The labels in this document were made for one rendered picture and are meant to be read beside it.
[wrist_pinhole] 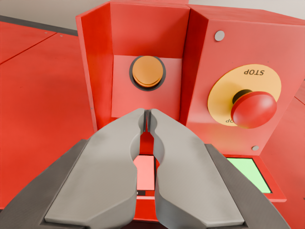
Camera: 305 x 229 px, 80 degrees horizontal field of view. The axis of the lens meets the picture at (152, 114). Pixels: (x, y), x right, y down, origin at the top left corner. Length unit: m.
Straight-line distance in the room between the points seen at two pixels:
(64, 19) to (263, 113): 0.95
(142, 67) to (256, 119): 0.14
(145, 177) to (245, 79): 0.14
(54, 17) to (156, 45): 0.84
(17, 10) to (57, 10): 0.18
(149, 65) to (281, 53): 0.13
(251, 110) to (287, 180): 0.28
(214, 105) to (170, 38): 0.10
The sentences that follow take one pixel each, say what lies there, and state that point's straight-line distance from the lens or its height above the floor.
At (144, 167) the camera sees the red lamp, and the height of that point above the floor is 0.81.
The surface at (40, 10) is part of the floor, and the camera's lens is 1.07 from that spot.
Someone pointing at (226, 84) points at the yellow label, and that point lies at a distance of 0.19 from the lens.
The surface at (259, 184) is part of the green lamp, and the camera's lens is 0.25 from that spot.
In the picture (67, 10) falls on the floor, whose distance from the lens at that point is 1.02.
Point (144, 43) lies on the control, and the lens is 0.24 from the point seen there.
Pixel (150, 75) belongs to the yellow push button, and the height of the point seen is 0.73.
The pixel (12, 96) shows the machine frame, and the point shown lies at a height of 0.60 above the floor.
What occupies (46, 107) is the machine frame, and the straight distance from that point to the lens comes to 0.43.
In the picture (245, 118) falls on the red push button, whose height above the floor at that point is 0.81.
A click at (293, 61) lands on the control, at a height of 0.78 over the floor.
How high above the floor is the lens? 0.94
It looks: 54 degrees down
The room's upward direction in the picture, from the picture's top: 179 degrees clockwise
